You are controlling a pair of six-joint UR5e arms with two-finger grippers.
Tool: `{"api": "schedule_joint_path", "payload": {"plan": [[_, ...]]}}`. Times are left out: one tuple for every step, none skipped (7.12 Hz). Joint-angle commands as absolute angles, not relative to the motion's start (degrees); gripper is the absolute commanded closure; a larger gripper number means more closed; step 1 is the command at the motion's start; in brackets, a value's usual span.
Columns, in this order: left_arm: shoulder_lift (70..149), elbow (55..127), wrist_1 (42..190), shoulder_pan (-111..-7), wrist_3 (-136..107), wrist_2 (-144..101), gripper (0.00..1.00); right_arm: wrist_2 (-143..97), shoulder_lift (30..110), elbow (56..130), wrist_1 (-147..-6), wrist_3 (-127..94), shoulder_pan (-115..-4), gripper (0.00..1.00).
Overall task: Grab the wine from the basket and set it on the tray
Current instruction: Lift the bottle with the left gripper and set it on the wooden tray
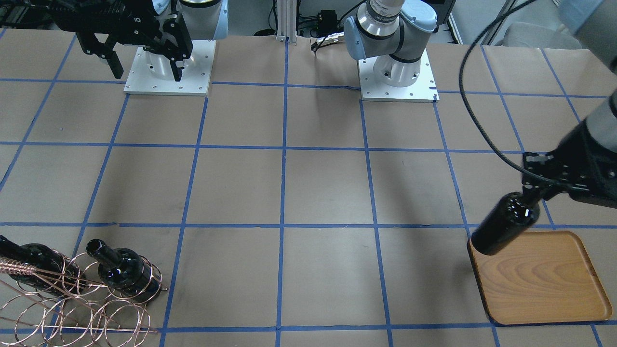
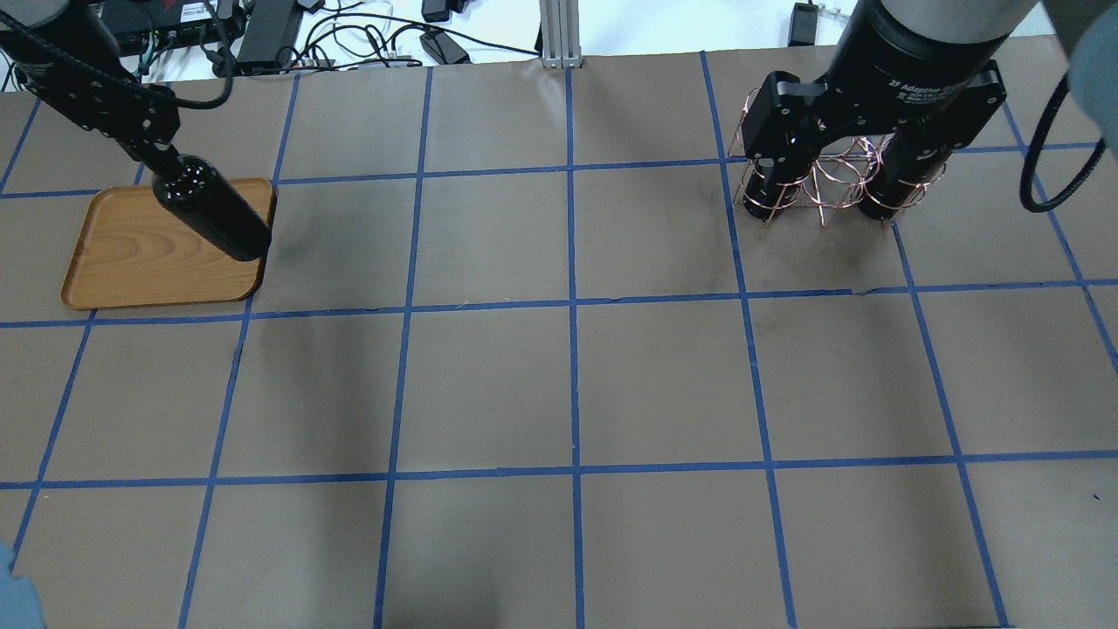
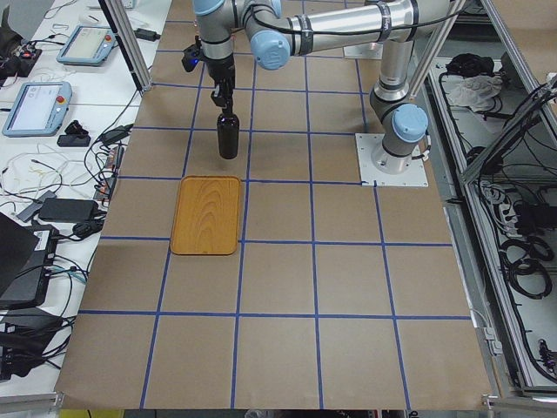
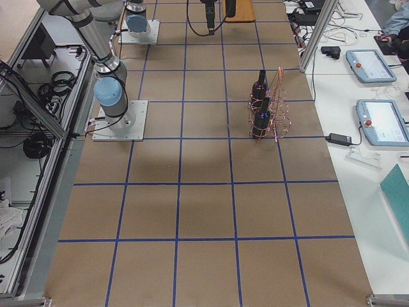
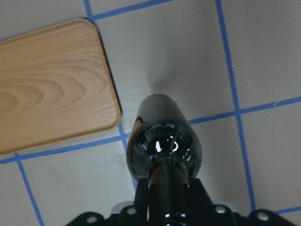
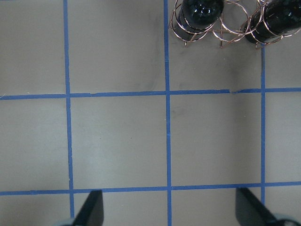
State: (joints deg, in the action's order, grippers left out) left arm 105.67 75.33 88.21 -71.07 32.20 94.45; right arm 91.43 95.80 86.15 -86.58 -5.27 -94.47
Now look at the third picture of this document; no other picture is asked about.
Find white cloth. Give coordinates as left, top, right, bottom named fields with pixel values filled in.
left=447, top=75, right=503, bottom=112

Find teach pendant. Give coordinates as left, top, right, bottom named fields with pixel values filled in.
left=2, top=81, right=72, bottom=138
left=57, top=24, right=116, bottom=66

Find black laptop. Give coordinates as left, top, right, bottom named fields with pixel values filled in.
left=1, top=214, right=58, bottom=310

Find wooden tray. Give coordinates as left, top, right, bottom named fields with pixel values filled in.
left=170, top=176, right=241, bottom=256

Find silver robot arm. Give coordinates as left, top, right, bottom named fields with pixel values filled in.
left=182, top=1, right=460, bottom=175

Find black power adapter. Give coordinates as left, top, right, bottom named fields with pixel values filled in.
left=134, top=28, right=160, bottom=42

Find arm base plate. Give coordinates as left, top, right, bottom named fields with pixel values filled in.
left=343, top=43, right=383, bottom=61
left=355, top=133, right=429, bottom=188

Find aluminium frame post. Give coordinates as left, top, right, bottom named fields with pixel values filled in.
left=98, top=0, right=152, bottom=95

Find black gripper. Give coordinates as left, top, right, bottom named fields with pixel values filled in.
left=181, top=37, right=236, bottom=116

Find teach pendant far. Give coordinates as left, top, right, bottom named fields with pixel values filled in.
left=57, top=24, right=116, bottom=66

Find teach pendant near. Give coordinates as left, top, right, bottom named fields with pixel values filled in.
left=2, top=81, right=72, bottom=138

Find dark wine bottle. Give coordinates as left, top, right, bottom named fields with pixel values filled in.
left=217, top=113, right=240, bottom=159

